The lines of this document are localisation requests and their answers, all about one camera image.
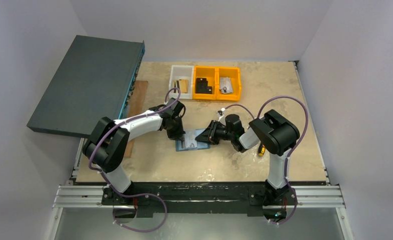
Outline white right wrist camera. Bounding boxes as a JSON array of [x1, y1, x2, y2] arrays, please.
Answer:
[[217, 107, 226, 122]]

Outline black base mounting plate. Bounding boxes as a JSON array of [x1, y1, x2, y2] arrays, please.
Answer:
[[101, 181, 300, 220]]

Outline white plastic bin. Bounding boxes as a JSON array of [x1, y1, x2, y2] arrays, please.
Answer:
[[168, 65, 194, 100]]

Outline yellow bin middle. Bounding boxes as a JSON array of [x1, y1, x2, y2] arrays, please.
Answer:
[[192, 65, 218, 101]]

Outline aluminium frame rail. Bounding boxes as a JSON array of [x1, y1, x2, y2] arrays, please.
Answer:
[[44, 131, 354, 240]]

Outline silver cards in yellow bin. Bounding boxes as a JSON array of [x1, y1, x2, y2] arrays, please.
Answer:
[[219, 77, 234, 95]]

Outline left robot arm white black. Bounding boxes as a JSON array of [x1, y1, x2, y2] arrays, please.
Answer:
[[82, 98, 186, 194]]

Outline dark grey network switch box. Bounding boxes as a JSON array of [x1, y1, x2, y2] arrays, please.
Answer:
[[27, 35, 145, 138]]

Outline teal card holder wallet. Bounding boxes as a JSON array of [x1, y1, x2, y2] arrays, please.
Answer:
[[175, 128, 211, 152]]

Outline gold cards in white bin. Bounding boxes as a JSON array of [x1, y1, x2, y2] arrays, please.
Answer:
[[173, 78, 189, 94]]

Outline yellow bin right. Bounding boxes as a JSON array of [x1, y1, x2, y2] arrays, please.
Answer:
[[215, 66, 242, 102]]

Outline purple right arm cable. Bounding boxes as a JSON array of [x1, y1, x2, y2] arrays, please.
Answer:
[[221, 96, 309, 226]]

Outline yellow bin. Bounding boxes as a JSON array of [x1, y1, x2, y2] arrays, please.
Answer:
[[192, 65, 218, 101], [215, 66, 242, 102]]

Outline black cards in yellow bin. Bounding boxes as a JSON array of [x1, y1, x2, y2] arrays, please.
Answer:
[[194, 77, 213, 95]]

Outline wooden board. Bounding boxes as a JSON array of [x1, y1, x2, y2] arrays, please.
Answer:
[[123, 80, 149, 158]]

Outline silver VIP card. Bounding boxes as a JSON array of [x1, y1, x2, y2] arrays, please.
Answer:
[[182, 137, 198, 149]]

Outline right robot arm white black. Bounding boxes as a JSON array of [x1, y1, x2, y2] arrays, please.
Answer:
[[195, 109, 300, 190]]

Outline yellow handled screwdriver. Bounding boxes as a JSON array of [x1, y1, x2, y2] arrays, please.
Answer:
[[257, 144, 266, 157]]

